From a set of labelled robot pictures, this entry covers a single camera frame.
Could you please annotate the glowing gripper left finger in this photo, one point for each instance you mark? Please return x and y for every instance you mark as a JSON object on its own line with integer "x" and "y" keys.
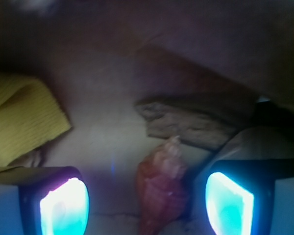
{"x": 53, "y": 201}

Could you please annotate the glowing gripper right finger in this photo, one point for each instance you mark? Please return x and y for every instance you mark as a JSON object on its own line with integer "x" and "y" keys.
{"x": 249, "y": 197}

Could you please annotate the orange spiral sea shell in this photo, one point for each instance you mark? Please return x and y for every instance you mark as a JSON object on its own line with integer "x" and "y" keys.
{"x": 161, "y": 194}

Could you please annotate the brown driftwood piece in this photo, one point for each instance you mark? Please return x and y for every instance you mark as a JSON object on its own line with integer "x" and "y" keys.
{"x": 206, "y": 121}

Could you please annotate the yellow knitted cloth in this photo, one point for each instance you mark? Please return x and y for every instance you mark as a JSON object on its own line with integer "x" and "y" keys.
{"x": 29, "y": 117}

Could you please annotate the brown paper bag liner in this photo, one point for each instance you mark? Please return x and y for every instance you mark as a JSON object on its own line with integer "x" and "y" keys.
{"x": 100, "y": 57}

